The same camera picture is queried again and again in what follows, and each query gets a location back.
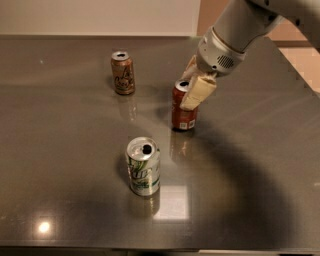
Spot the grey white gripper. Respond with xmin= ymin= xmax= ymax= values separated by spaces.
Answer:
xmin=180 ymin=27 xmax=246 ymax=111

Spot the red coke can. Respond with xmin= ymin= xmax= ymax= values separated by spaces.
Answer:
xmin=172 ymin=80 xmax=197 ymax=131

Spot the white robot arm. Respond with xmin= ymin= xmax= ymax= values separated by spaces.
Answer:
xmin=180 ymin=0 xmax=320 ymax=111

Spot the brown La Croix can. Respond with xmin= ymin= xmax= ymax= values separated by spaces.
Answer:
xmin=111 ymin=51 xmax=135 ymax=95

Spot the silver green 7up can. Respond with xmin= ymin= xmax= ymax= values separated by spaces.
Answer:
xmin=125 ymin=137 xmax=160 ymax=196

